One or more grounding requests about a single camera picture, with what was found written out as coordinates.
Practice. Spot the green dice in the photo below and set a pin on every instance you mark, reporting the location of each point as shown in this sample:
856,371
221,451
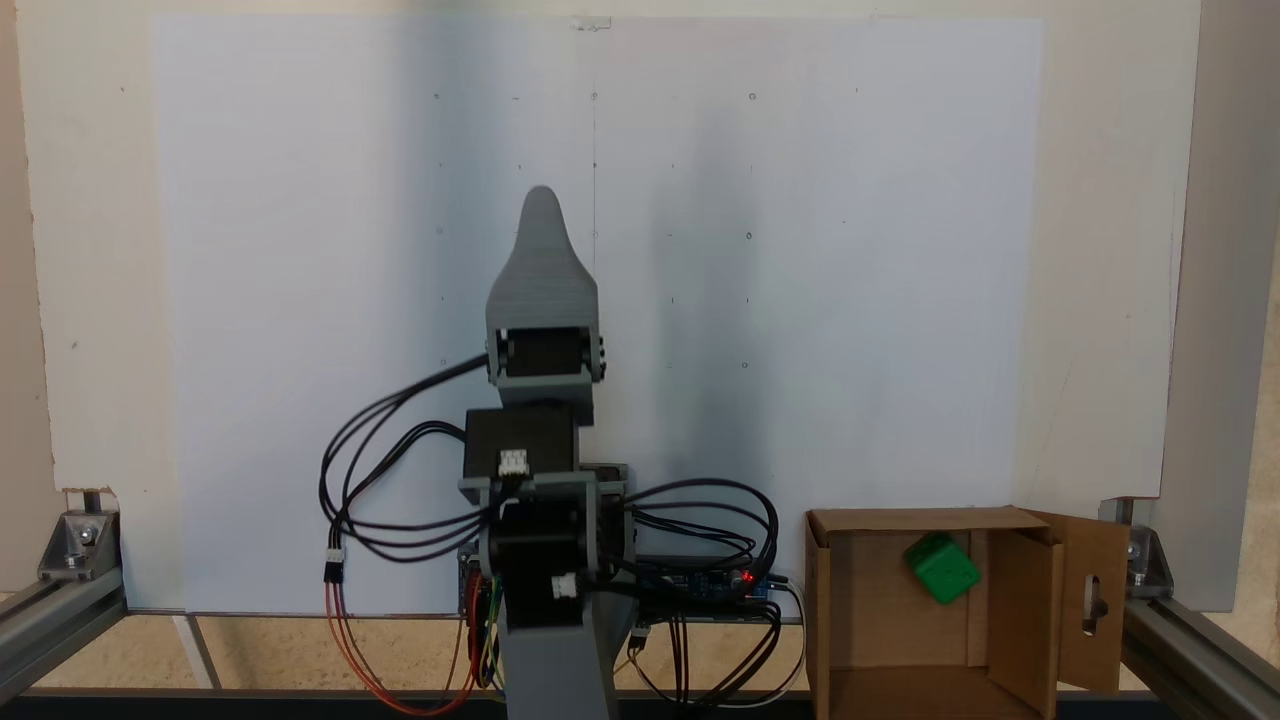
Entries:
942,568

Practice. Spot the small motor controller board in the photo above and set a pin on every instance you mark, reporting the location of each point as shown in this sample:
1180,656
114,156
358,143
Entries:
468,590

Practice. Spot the aluminium frame post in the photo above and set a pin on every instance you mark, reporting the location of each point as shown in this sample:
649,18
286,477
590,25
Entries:
1200,660
50,640

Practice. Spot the white paper sheet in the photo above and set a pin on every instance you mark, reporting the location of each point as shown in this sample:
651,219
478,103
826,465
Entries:
800,300

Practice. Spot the blue power converter board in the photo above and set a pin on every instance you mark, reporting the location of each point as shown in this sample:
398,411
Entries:
700,590

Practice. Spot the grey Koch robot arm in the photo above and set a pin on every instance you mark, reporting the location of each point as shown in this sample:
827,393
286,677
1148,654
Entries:
520,440

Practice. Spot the brown cardboard box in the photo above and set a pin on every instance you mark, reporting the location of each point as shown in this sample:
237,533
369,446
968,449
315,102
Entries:
870,630

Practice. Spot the metal corner bracket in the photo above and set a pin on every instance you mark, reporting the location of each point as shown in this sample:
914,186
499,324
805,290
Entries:
80,545
1148,565

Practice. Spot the clear tape piece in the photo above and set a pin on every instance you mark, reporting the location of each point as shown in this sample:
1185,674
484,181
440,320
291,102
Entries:
592,22

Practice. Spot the grey fixed tapered gripper finger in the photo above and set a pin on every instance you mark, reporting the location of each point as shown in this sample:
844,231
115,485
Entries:
542,280

